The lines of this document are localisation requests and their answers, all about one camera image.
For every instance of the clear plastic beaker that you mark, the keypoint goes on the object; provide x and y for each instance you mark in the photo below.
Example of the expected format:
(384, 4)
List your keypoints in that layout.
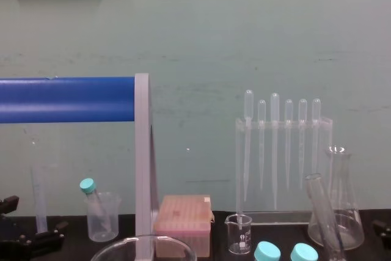
(104, 227)

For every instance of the grey stand upright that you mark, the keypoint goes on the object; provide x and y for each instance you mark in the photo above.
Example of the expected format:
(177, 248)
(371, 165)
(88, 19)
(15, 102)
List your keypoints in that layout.
(143, 157)

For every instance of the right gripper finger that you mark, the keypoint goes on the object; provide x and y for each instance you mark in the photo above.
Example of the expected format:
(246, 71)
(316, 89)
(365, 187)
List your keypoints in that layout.
(384, 233)

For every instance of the large glass conical flask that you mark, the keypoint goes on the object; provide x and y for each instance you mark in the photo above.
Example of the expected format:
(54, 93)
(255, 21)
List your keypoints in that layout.
(351, 227)

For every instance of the teal screw cap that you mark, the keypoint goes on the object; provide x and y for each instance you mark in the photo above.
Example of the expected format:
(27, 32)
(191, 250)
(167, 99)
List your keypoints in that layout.
(304, 253)
(267, 252)

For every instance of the clear glass tube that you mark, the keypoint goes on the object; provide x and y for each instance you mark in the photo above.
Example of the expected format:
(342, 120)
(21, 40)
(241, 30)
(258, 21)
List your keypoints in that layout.
(240, 221)

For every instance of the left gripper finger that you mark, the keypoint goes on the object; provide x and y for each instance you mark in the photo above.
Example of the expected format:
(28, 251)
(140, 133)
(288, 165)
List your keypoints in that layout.
(46, 238)
(9, 204)

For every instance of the teal capped tube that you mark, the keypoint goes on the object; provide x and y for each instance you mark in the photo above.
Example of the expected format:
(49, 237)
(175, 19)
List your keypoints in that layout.
(88, 186)

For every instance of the clear graduated cylinder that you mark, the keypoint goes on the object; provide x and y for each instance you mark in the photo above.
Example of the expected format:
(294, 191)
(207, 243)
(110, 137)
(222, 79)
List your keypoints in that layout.
(39, 200)

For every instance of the large clear glass dish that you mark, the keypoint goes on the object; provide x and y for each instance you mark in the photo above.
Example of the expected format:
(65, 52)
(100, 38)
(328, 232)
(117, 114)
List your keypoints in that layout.
(128, 247)

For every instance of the small glass conical flask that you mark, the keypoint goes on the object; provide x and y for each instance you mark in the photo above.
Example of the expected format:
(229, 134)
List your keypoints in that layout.
(320, 212)

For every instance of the blue cylinder roll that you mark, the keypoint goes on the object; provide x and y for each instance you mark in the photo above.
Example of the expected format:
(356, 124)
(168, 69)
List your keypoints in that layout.
(67, 100)

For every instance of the small glass beaker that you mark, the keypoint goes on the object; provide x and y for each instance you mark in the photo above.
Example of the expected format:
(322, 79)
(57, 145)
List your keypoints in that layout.
(239, 242)

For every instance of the pink pipette tip box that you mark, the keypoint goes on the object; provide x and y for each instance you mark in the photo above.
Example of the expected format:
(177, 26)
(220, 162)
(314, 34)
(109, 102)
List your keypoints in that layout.
(183, 218)

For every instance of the clear acrylic pipette rack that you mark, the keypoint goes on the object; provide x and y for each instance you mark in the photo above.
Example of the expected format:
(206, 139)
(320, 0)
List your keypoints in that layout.
(284, 216)

